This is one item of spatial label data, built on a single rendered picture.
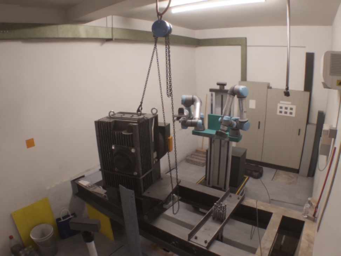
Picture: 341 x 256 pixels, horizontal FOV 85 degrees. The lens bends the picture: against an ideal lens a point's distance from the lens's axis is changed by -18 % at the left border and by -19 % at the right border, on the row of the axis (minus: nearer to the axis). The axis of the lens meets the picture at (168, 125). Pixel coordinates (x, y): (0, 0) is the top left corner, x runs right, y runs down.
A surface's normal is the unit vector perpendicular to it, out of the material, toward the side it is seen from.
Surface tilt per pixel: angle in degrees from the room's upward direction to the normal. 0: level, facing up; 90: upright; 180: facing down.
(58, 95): 90
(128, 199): 90
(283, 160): 90
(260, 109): 90
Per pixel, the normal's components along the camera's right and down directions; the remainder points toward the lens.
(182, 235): -0.03, -0.96
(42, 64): 0.80, 0.14
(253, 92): -0.59, 0.23
